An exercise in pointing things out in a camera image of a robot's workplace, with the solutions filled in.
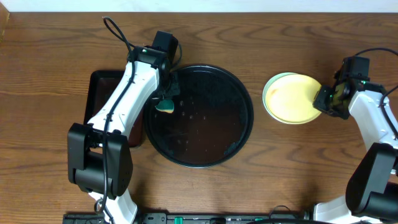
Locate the black square tray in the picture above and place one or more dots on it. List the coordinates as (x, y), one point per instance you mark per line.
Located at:
(102, 84)

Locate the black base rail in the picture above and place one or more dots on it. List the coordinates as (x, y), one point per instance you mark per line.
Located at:
(163, 218)

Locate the black round tray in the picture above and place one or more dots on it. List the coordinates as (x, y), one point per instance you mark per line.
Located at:
(212, 118)

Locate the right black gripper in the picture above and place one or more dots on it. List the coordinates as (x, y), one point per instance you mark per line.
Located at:
(319, 102)

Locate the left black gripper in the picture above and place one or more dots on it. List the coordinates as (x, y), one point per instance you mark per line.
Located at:
(170, 91)

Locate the green yellow sponge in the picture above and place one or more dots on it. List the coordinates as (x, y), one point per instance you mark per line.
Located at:
(166, 106)

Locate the yellow plate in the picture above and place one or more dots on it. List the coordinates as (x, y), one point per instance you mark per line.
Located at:
(309, 87)

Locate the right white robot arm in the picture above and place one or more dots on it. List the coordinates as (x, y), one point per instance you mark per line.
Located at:
(370, 196)

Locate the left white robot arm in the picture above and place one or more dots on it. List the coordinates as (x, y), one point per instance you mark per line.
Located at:
(99, 159)

